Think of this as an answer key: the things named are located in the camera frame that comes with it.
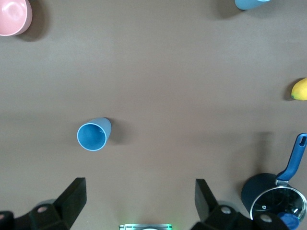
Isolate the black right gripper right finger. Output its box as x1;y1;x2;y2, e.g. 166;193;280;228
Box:
190;179;291;230

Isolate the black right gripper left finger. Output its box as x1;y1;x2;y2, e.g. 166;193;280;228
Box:
0;177;87;230

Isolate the glass lid with blue knob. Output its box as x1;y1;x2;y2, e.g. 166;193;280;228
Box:
249;185;307;230

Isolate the light blue plastic cup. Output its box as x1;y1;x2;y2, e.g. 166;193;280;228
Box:
76;117;112;152
234;0;272;11

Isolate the yellow lemon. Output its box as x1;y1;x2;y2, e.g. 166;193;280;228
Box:
291;77;307;101

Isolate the pink bowl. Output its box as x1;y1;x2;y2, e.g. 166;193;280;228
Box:
0;0;33;37

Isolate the dark blue saucepan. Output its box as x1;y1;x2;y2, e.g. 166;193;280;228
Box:
241;133;307;230

